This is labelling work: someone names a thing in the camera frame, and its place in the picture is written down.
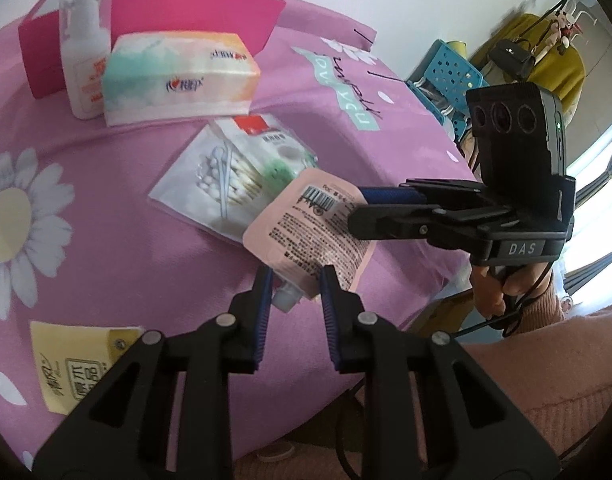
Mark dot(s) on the yellow snack packet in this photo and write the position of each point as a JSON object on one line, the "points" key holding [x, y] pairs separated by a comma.
{"points": [[71, 360]]}

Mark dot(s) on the pink spouted pouch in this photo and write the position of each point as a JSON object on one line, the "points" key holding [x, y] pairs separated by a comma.
{"points": [[306, 230]]}

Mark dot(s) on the white pump bottle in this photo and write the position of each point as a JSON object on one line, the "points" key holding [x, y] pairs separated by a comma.
{"points": [[81, 60]]}

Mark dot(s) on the yellow-green cup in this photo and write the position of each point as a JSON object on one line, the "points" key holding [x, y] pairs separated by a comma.
{"points": [[457, 49]]}

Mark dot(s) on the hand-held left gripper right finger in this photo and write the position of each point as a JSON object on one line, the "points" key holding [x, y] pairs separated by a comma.
{"points": [[330, 320]]}

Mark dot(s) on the blue plastic stool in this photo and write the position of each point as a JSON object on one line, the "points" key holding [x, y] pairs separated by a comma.
{"points": [[451, 67]]}

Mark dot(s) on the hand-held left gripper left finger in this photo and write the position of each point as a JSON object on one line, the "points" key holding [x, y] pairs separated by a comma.
{"points": [[263, 320]]}

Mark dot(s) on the person's right hand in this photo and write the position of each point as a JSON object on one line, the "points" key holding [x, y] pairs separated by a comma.
{"points": [[486, 292]]}

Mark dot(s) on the pink cardboard box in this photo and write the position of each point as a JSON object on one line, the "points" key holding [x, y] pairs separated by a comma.
{"points": [[186, 15]]}

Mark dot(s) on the person's right forearm pink sleeve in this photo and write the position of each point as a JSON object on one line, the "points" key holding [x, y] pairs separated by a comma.
{"points": [[561, 385]]}

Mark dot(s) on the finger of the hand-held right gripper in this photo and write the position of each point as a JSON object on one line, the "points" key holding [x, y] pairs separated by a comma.
{"points": [[386, 194], [386, 225]]}

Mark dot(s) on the black handbag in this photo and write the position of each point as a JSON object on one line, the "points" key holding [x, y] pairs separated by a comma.
{"points": [[511, 57]]}

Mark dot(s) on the soft tissue pack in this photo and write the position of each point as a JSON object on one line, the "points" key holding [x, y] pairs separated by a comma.
{"points": [[176, 75]]}

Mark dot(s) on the white packet with red label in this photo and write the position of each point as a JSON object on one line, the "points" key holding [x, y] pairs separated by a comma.
{"points": [[266, 132]]}

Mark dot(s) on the clear bag of cotton swabs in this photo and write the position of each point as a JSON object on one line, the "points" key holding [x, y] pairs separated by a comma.
{"points": [[211, 180]]}

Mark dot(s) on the yellow hanging garment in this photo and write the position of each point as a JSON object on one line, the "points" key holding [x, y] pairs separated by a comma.
{"points": [[561, 70]]}

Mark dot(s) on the white round object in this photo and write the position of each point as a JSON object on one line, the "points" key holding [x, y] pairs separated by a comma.
{"points": [[276, 454]]}

